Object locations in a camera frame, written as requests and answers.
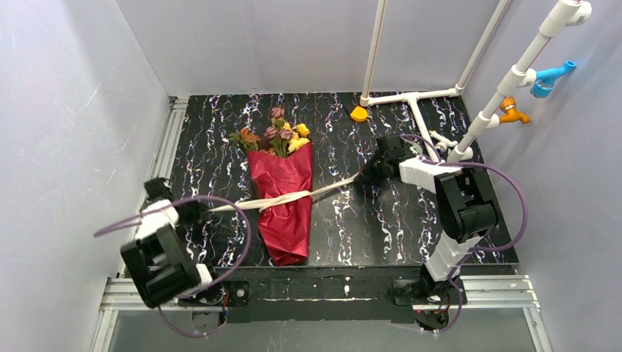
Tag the red wrapping paper sheet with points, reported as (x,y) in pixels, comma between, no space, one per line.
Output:
(285,228)

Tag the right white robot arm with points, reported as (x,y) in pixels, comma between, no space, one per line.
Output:
(465,201)

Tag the beige ribbon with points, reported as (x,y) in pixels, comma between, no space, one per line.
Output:
(262,204)

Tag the yellow fake flower bunch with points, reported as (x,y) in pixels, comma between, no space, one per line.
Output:
(295,137)

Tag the blue plastic faucet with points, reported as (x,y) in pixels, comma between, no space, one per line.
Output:
(545,79)

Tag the orange plastic faucet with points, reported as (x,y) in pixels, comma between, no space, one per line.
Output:
(510,112)

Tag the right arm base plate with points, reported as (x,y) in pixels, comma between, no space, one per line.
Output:
(431,305)

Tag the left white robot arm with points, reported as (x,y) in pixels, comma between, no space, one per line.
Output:
(156,258)

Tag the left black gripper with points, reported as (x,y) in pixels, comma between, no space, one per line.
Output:
(195,211)

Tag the orange tape measure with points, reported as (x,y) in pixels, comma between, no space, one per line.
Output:
(359,114)

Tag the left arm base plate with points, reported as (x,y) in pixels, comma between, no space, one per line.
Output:
(226,293)

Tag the pink fake flower bunch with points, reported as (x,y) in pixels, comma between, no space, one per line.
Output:
(278,139)

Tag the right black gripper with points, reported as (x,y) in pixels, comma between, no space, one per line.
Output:
(371,168)

